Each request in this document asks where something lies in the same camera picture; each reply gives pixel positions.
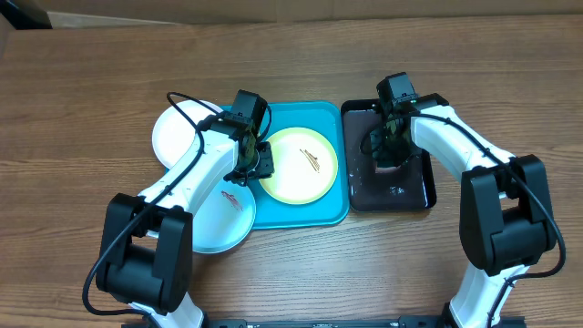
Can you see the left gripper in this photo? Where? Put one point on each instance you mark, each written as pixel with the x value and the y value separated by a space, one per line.
pixel 264 169

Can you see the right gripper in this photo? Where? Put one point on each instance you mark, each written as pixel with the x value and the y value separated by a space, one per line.
pixel 392 147

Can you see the yellow-green plate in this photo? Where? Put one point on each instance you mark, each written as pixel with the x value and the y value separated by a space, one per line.
pixel 305 166

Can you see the light blue plate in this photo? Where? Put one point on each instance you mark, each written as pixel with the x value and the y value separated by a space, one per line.
pixel 224 219

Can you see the green and red sponge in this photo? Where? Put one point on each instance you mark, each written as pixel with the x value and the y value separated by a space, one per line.
pixel 387 169

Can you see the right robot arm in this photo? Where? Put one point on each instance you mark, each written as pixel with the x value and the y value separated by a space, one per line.
pixel 506 225

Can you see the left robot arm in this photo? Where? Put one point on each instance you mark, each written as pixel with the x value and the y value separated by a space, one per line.
pixel 145 259

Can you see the black rectangular tray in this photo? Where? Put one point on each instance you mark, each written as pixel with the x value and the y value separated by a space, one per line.
pixel 410 188

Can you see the teal plastic tray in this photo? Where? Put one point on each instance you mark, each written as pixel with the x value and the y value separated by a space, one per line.
pixel 324 118

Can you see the white plate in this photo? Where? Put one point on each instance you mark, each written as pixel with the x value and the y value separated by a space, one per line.
pixel 172 134

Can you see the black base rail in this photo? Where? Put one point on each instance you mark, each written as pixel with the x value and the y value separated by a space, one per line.
pixel 426 321

